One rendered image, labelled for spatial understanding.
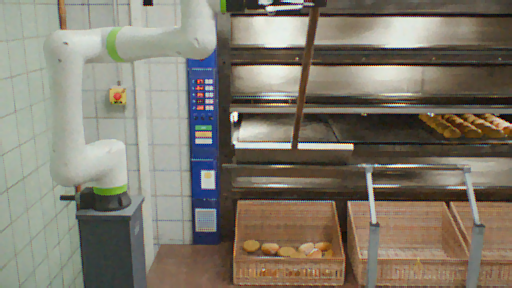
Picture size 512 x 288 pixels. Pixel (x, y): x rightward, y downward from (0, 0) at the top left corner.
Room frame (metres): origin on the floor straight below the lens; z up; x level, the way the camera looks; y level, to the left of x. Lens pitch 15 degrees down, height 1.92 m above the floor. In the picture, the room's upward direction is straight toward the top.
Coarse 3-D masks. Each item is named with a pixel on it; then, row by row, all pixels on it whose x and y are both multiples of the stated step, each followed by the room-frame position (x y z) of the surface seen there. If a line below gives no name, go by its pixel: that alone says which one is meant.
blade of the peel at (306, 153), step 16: (240, 144) 2.37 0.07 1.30; (256, 144) 2.37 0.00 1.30; (272, 144) 2.37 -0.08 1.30; (288, 144) 2.37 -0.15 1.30; (304, 144) 2.37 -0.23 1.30; (320, 144) 2.37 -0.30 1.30; (336, 144) 2.37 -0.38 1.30; (352, 144) 2.37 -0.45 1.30; (240, 160) 2.47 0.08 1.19; (256, 160) 2.47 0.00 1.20; (272, 160) 2.46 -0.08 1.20; (288, 160) 2.46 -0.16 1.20; (304, 160) 2.46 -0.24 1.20; (320, 160) 2.46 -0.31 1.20; (336, 160) 2.45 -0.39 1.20; (240, 176) 2.62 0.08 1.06; (256, 176) 2.62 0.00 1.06; (272, 176) 2.62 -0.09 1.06; (288, 176) 2.62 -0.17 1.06; (304, 176) 2.61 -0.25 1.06; (320, 176) 2.61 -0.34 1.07; (336, 176) 2.61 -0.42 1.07
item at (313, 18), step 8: (312, 16) 1.65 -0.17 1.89; (312, 24) 1.68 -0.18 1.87; (312, 32) 1.71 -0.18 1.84; (312, 40) 1.74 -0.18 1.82; (312, 48) 1.78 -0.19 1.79; (304, 56) 1.82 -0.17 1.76; (312, 56) 1.83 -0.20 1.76; (304, 64) 1.85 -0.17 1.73; (304, 72) 1.89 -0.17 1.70; (304, 80) 1.92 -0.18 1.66; (304, 88) 1.97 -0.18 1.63; (304, 96) 2.01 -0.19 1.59; (304, 104) 2.07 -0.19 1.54; (296, 112) 2.12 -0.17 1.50; (296, 120) 2.16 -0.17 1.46; (296, 128) 2.21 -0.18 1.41; (296, 136) 2.27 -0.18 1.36
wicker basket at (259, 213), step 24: (240, 216) 2.79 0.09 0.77; (264, 216) 2.79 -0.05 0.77; (288, 216) 2.79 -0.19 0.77; (312, 216) 2.78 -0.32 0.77; (336, 216) 2.67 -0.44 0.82; (264, 240) 2.75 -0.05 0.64; (288, 240) 2.75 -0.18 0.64; (312, 240) 2.75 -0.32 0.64; (336, 240) 2.59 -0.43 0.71; (240, 264) 2.35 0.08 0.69; (264, 264) 2.35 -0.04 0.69; (288, 264) 2.35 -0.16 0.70; (312, 264) 2.34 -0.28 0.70; (336, 264) 2.34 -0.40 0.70
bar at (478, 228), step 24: (240, 168) 2.47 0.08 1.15; (264, 168) 2.47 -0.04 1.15; (288, 168) 2.47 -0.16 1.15; (312, 168) 2.46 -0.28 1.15; (336, 168) 2.46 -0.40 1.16; (360, 168) 2.46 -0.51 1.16; (384, 168) 2.46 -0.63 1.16; (408, 168) 2.45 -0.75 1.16; (432, 168) 2.45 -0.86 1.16; (456, 168) 2.45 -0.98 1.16; (480, 240) 2.22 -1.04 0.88
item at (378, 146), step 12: (360, 144) 2.84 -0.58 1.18; (372, 144) 2.84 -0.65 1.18; (384, 144) 2.83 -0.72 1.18; (396, 144) 2.83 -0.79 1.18; (408, 144) 2.83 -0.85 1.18; (420, 144) 2.83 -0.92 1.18; (432, 144) 2.83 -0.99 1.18; (444, 144) 2.83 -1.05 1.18; (456, 144) 2.83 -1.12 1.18; (468, 144) 2.83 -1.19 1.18; (480, 144) 2.83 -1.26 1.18; (492, 144) 2.83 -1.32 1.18; (504, 144) 2.83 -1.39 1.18
